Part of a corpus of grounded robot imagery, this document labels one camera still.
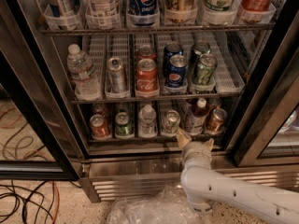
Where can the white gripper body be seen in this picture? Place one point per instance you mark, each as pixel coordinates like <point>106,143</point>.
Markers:
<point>195,148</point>

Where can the amber drink plastic bottle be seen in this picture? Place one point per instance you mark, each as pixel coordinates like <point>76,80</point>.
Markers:
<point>196,117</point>

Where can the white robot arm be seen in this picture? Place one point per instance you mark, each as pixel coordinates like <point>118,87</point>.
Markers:
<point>203,186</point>

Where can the bronze can bottom shelf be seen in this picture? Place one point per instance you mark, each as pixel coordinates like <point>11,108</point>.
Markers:
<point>216,120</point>

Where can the green white can bottom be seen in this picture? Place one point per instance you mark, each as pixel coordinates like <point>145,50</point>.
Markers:
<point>171,121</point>

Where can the small clear water bottle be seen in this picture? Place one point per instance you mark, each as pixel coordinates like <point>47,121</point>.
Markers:
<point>147,122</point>

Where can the right glass fridge door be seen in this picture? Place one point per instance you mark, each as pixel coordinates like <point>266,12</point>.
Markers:
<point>271,99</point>

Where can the glass fridge door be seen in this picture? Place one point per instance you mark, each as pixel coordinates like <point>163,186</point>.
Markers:
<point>34,75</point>
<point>271,99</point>

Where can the green can bottom shelf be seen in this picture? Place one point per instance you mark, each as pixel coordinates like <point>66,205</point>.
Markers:
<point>123,126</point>

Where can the empty clear shelf tray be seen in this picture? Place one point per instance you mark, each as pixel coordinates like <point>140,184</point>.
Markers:
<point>226,75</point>

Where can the steel fridge bottom grille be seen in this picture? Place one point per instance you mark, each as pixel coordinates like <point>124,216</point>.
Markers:
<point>142,176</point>

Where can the red can bottom shelf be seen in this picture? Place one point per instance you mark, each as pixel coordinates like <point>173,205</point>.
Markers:
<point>99,127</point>

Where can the clear water bottle middle shelf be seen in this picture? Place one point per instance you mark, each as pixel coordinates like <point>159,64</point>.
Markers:
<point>83,73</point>

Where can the large dark soda bottle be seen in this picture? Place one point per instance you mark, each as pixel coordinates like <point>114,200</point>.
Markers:
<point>179,11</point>

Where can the large Pepsi bottle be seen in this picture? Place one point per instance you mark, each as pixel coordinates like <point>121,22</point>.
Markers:
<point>142,12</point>

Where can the left glass fridge door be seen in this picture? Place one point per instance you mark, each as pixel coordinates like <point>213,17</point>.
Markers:
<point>34,75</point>

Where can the large clear labeled bottle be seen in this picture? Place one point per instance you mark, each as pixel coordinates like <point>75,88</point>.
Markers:
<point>103,14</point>

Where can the large white blue bottle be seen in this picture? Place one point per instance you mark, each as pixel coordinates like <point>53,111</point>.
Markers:
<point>63,15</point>

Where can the clear plastic bag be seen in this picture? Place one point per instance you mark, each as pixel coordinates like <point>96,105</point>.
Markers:
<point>170,206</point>

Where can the blue Pepsi can front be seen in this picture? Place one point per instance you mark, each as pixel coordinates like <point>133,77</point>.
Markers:
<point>176,71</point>

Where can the blue pepsi can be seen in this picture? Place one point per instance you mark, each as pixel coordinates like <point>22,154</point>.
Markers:
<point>171,49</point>
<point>176,71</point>

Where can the red Coca-Cola can front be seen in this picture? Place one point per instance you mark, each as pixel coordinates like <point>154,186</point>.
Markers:
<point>146,75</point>

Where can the red coca-cola can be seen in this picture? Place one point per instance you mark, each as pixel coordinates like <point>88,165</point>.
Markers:
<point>146,51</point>
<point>146,75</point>

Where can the green soda can front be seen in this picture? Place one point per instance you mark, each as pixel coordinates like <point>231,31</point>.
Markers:
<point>204,68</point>

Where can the green soda can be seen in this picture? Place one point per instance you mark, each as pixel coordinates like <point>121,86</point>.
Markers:
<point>198,48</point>
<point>204,68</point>

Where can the blue Pepsi can rear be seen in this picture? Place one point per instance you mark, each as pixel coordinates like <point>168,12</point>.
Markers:
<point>171,49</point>

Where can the green soda can rear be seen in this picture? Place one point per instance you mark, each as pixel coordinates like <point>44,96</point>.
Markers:
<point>198,48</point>

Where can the red Coca-Cola can rear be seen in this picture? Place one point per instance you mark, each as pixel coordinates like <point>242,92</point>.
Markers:
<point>146,51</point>

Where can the silver soda can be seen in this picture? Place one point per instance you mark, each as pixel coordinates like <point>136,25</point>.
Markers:
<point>117,74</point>

